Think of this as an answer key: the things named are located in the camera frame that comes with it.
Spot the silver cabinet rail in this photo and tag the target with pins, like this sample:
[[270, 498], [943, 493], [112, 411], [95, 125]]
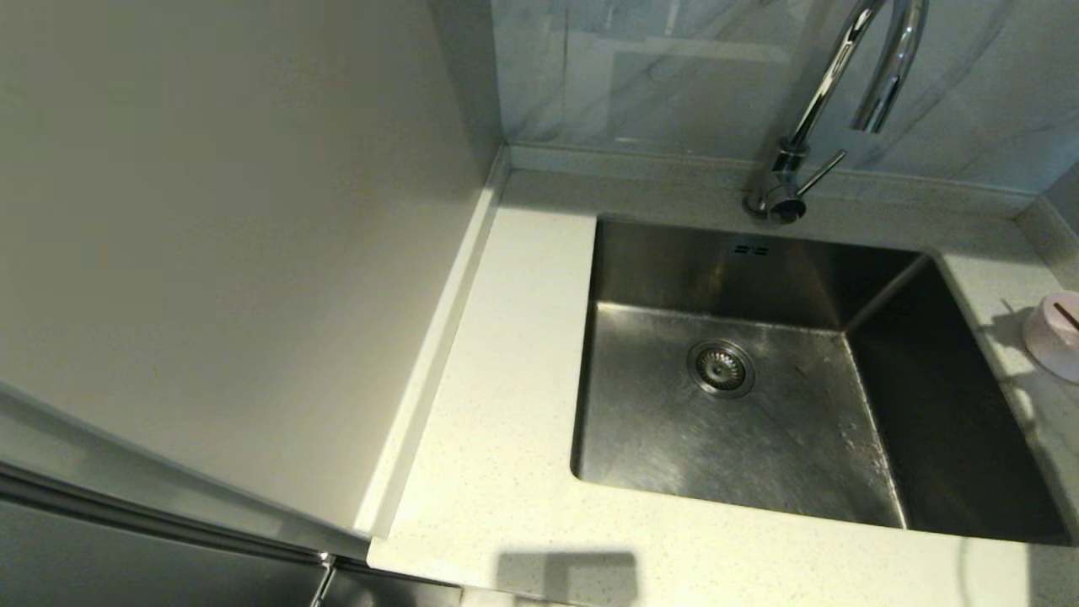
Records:
[[169, 523]]

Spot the tall cabinet unit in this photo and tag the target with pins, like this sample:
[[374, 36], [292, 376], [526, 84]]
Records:
[[211, 253]]

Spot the chrome faucet lever rod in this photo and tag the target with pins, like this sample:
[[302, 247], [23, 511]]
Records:
[[822, 173]]

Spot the under-counter cabinet front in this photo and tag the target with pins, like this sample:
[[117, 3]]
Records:
[[388, 592]]

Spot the pink plastic bowl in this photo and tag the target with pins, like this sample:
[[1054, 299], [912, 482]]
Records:
[[1045, 341]]

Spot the chrome gooseneck faucet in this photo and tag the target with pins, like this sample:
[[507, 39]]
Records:
[[830, 76]]

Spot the stainless steel sink basin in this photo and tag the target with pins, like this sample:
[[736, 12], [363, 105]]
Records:
[[792, 438]]

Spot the round metal drain strainer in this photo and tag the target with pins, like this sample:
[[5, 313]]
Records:
[[722, 368]]

